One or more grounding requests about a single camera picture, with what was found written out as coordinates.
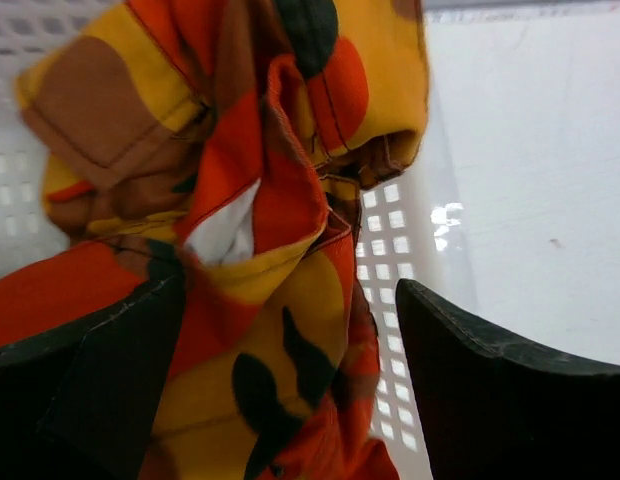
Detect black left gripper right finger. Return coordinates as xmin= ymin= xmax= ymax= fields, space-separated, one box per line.
xmin=396 ymin=279 xmax=620 ymax=479

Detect orange camouflage trousers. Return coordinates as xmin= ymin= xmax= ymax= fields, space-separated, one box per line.
xmin=0 ymin=0 xmax=431 ymax=480

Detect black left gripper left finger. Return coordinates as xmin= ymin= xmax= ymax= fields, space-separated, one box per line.
xmin=0 ymin=276 xmax=185 ymax=479

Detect white perforated plastic basket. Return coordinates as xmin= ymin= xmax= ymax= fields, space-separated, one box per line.
xmin=0 ymin=0 xmax=479 ymax=480

